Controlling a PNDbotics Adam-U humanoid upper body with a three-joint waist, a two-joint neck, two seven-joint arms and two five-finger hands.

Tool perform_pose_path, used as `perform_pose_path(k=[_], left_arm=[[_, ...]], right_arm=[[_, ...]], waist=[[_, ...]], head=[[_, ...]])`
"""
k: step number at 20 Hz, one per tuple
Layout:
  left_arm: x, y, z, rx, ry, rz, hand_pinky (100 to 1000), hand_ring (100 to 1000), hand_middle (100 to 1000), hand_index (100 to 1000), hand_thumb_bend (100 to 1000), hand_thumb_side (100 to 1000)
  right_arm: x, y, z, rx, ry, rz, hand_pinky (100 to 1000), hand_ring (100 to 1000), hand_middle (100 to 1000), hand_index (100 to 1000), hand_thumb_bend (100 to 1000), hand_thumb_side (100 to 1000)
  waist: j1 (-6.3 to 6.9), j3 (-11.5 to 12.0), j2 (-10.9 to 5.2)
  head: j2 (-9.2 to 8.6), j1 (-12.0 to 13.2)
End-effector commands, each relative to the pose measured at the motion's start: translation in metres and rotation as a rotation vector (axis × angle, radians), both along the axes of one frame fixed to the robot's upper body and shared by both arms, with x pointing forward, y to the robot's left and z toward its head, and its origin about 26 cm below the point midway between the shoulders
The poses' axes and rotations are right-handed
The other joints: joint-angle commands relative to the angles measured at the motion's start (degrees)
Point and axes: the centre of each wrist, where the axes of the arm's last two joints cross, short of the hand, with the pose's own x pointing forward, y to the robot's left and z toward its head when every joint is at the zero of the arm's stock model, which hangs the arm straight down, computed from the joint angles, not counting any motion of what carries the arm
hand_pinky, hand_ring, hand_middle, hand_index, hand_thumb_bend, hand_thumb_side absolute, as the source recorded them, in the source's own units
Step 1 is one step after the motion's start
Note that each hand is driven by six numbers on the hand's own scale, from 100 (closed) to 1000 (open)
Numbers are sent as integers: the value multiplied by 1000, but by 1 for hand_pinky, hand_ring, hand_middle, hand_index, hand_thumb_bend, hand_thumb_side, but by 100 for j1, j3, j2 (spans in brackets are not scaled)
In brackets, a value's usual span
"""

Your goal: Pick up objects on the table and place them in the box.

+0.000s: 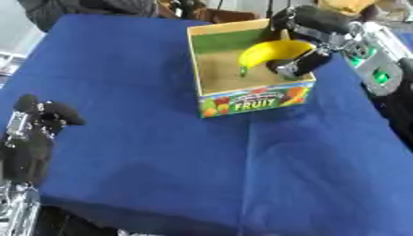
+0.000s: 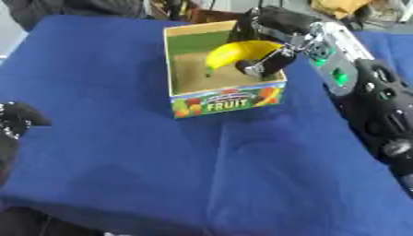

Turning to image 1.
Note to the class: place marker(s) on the person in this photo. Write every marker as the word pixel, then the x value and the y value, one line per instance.
pixel 80 10

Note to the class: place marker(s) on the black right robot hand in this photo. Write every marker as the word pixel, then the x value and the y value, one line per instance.
pixel 317 21

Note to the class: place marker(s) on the tan cardboard box green inside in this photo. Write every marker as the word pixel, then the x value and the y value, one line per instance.
pixel 247 73

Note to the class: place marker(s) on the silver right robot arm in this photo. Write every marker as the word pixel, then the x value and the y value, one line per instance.
pixel 376 58

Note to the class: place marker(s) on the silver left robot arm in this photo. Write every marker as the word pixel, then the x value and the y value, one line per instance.
pixel 16 209

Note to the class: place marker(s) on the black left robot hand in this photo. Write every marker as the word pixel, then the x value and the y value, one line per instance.
pixel 29 147

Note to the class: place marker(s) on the yellow toy banana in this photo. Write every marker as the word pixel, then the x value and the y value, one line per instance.
pixel 271 52

